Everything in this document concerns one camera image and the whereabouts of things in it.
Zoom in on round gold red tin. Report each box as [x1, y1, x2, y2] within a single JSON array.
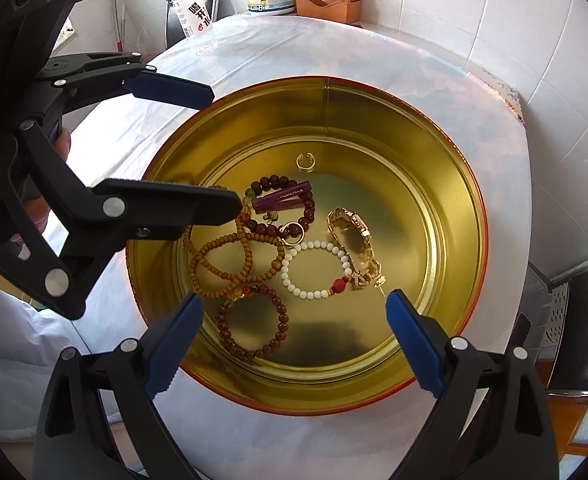
[[126, 76, 489, 415]]

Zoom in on person's left hand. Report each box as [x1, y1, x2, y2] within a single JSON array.
[[5, 127, 73, 261]]

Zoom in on red handled mop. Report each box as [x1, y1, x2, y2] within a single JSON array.
[[111, 0, 125, 52]]

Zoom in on maroon bead bracelet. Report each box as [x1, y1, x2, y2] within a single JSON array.
[[213, 284, 291, 362]]

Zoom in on gold wristwatch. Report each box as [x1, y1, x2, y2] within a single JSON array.
[[326, 207, 386, 294]]

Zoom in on black chair right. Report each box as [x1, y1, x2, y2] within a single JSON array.
[[512, 259, 588, 401]]

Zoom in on clear plastic water bottle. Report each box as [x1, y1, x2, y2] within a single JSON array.
[[171, 0, 211, 39]]

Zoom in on white bead bracelet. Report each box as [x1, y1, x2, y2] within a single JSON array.
[[279, 238, 355, 302]]

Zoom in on wooden glass panel door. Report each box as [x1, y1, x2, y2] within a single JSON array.
[[548, 396, 588, 479]]

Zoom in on silver hoop earring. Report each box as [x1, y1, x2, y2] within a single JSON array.
[[279, 222, 306, 247]]

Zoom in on dark red bead bracelet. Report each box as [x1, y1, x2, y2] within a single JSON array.
[[243, 173, 317, 242]]

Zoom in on long brown wooden bead strand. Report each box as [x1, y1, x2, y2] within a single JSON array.
[[181, 198, 286, 299]]

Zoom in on pale patterned tablecloth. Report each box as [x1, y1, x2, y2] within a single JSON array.
[[0, 12, 532, 480]]

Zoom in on purple hair clip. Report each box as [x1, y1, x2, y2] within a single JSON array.
[[251, 181, 311, 214]]

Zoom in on grey perforated storage rack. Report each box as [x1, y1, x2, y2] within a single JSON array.
[[528, 260, 588, 362]]

